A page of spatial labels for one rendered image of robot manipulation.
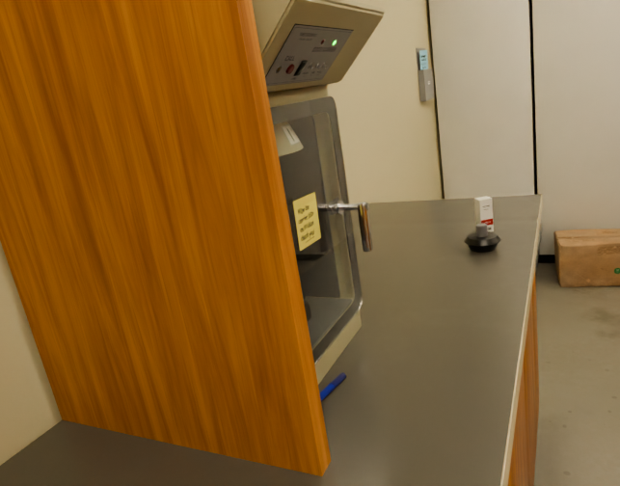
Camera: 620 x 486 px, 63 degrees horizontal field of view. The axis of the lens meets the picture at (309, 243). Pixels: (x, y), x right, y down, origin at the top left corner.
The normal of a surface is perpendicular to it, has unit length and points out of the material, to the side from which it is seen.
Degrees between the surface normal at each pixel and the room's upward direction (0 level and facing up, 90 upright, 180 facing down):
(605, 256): 88
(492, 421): 0
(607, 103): 90
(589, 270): 95
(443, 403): 0
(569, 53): 90
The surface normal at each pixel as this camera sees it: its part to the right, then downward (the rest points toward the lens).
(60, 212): -0.43, 0.32
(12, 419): 0.89, -0.01
